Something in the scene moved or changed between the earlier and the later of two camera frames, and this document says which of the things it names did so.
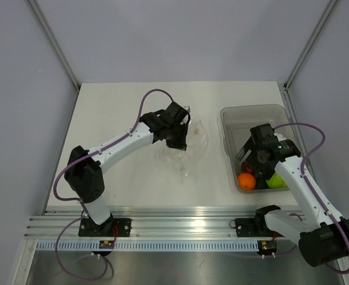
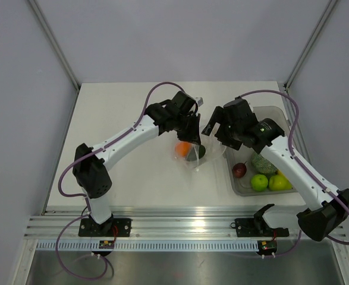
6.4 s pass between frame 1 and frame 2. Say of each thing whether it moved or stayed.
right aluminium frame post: stayed
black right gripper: moved
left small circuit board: stayed
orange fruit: moved
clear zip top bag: moved
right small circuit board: stayed
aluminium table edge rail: stayed
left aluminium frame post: stayed
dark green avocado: moved
